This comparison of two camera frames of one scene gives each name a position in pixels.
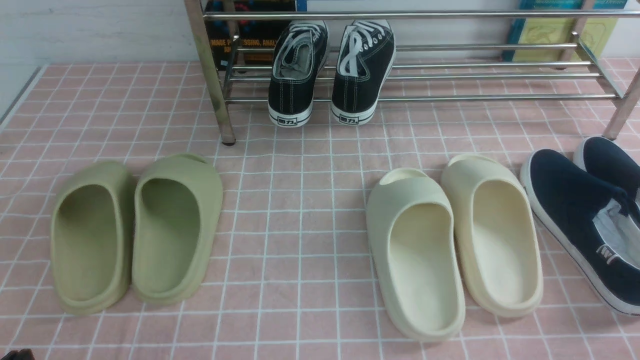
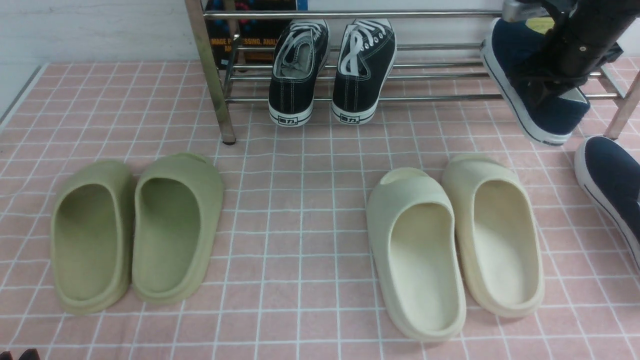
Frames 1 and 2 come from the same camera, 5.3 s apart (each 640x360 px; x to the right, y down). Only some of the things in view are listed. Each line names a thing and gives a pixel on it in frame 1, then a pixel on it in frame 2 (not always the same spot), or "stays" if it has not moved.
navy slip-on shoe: [594, 226] to [510, 48]
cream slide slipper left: [411, 224] stays
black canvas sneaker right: [366, 49] stays
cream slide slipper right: [496, 234] stays
